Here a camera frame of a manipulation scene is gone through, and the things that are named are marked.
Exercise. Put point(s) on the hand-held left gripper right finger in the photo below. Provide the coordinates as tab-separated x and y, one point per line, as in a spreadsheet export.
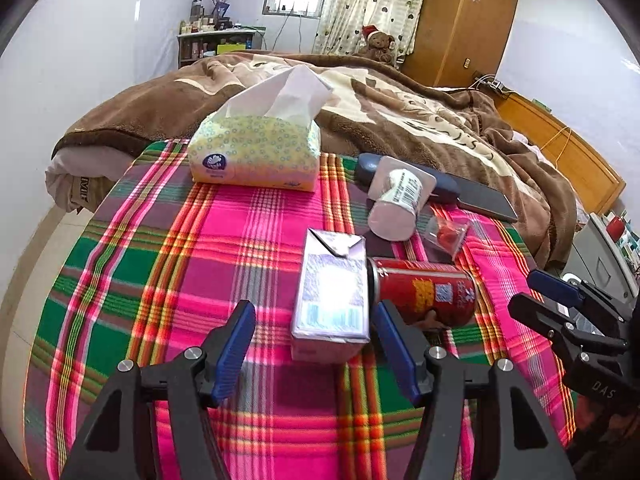
397	350

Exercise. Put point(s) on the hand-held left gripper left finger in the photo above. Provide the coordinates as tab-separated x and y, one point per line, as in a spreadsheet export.
232	350

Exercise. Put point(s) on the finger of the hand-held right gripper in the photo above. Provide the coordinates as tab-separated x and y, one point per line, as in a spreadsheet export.
545	317
555	287

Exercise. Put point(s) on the red drink can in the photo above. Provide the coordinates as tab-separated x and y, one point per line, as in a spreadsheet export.
425	290

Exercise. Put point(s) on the white purple milk carton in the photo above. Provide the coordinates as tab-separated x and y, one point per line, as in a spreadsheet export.
330	285

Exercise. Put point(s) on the grey drawer cabinet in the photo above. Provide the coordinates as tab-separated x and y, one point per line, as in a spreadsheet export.
590	250

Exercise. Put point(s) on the red flask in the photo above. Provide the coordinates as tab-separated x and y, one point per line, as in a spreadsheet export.
616	226

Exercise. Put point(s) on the pile of medicine boxes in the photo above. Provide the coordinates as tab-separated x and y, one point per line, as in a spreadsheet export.
631	242

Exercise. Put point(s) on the black smartphone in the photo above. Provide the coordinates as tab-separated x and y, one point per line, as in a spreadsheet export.
485	200

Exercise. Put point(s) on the clear plastic wrapper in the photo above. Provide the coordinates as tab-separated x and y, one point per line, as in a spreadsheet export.
445	235

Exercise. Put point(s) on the pink green plaid cloth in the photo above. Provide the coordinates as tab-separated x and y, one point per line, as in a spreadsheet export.
150	260

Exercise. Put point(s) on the wooden bed headboard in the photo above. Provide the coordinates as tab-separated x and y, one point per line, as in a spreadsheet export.
575	160

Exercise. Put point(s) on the pink white bed sheet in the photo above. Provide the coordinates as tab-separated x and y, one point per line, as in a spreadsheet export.
527	142

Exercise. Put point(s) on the yellow tissue pack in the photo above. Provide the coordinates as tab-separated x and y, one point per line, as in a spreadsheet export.
250	150

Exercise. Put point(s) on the white power strip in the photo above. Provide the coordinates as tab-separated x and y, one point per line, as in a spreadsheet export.
487	82

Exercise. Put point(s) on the brown patterned blanket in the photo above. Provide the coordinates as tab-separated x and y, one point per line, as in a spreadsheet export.
400	105

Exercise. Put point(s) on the wooden wardrobe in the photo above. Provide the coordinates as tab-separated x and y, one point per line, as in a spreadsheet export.
460	20

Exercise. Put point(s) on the brown teddy bear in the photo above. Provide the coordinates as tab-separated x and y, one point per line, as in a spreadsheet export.
380	45

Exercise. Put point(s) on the cluttered white shelf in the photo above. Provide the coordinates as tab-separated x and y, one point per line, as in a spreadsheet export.
215	45

